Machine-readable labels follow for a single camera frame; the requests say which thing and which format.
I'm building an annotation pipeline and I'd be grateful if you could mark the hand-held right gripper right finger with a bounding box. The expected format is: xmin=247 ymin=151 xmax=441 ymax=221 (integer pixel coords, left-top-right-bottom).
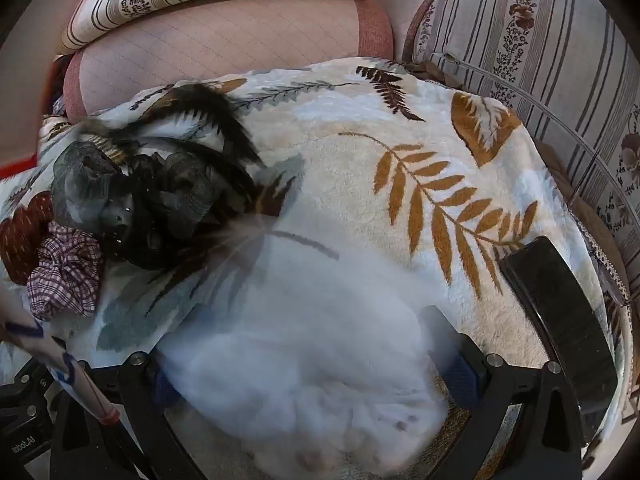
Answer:
xmin=422 ymin=305 xmax=583 ymax=480

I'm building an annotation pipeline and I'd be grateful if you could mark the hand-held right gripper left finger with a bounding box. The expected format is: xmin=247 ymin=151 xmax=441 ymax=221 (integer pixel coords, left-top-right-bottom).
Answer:
xmin=50 ymin=352 xmax=208 ymax=480

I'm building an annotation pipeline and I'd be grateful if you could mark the white fluffy hair accessory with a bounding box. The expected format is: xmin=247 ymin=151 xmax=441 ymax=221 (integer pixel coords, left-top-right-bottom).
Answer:
xmin=157 ymin=230 xmax=453 ymax=466

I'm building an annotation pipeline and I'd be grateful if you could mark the dark mesh scrunchie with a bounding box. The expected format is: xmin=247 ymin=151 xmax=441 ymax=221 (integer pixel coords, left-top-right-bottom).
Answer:
xmin=150 ymin=152 xmax=223 ymax=241

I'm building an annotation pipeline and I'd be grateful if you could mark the grey mesh scrunchie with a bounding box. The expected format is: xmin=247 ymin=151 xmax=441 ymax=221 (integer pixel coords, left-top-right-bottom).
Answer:
xmin=50 ymin=140 xmax=132 ymax=241

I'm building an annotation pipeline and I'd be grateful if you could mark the black smartphone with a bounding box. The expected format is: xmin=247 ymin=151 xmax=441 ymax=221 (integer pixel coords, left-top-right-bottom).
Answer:
xmin=499 ymin=235 xmax=621 ymax=417

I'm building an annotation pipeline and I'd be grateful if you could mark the checked fabric scrunchie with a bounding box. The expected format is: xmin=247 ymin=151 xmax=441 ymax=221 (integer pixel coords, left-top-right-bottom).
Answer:
xmin=26 ymin=224 xmax=107 ymax=322

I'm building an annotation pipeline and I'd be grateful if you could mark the red dotted scrunchie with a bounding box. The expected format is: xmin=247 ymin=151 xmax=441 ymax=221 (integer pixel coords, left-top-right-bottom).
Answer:
xmin=0 ymin=191 xmax=57 ymax=286

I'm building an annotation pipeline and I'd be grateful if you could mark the leaf-printed fleece blanket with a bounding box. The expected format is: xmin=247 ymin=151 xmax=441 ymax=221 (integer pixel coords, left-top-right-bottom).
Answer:
xmin=0 ymin=57 xmax=632 ymax=480

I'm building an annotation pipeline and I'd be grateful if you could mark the striped floral sofa cushion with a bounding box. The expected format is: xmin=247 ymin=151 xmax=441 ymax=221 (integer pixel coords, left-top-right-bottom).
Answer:
xmin=404 ymin=0 xmax=640 ymax=311

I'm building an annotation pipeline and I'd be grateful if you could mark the pink bolster cushion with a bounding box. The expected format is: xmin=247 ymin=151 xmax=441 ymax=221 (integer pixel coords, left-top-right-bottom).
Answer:
xmin=62 ymin=0 xmax=397 ymax=117

